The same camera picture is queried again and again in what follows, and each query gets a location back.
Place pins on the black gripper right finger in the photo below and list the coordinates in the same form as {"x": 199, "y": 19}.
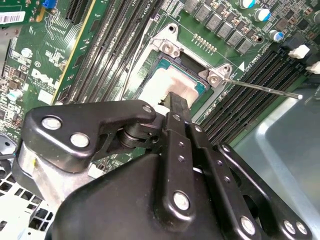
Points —
{"x": 211, "y": 160}

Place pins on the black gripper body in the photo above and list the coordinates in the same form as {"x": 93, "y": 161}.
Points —
{"x": 112, "y": 207}

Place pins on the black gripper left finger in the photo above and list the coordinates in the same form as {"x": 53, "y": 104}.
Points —
{"x": 75, "y": 120}

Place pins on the silver CPU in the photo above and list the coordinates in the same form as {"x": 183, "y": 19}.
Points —
{"x": 170, "y": 85}

